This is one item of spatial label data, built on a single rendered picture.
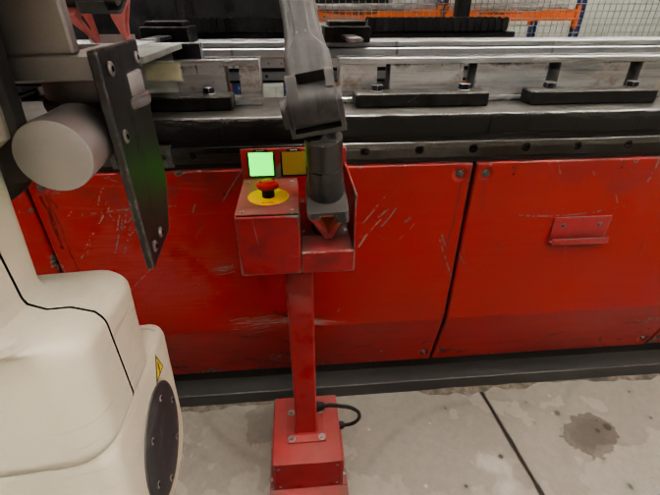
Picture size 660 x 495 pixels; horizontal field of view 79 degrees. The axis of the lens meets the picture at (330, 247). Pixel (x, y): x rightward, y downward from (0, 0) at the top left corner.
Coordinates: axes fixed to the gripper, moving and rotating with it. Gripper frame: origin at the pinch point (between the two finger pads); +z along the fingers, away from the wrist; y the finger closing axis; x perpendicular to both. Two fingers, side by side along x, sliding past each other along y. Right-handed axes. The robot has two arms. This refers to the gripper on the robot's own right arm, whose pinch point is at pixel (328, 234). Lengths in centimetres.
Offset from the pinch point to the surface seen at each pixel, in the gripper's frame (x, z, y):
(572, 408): -73, 76, -4
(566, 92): -56, -9, 31
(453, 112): -28.4, -9.4, 25.0
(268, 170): 10.4, -6.5, 12.0
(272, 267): 10.2, 1.9, -5.6
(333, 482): 2, 66, -22
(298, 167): 4.8, -6.6, 12.2
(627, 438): -83, 74, -15
